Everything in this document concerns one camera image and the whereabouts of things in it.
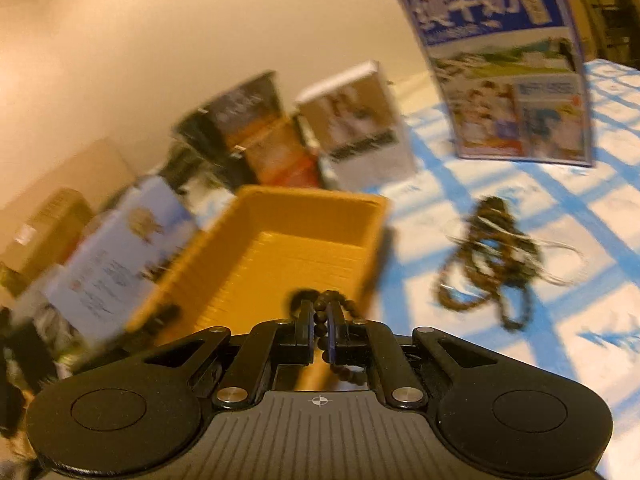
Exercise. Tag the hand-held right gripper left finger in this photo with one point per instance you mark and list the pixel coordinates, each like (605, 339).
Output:
(300, 340)

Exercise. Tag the orange instant noodle bowl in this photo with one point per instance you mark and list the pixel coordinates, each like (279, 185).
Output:
(275, 155)

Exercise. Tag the yellow plastic tray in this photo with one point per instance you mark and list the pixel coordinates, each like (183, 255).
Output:
(300, 255)

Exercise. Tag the pale blue milk box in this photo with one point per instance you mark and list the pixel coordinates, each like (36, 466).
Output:
(115, 260)

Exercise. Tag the white product box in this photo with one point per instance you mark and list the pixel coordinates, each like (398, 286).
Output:
(365, 130)

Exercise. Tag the red instant noodle bowl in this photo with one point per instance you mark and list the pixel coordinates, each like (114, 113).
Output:
(307, 170)

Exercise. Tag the blue milk carton box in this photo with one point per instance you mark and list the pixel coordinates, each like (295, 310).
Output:
(500, 70)

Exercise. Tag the brown cardboard box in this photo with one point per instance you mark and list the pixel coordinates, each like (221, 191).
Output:
(55, 230)

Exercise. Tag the blue checked tablecloth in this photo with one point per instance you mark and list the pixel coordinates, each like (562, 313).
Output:
(575, 360)

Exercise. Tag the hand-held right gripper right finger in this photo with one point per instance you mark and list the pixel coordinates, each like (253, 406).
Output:
(342, 342)

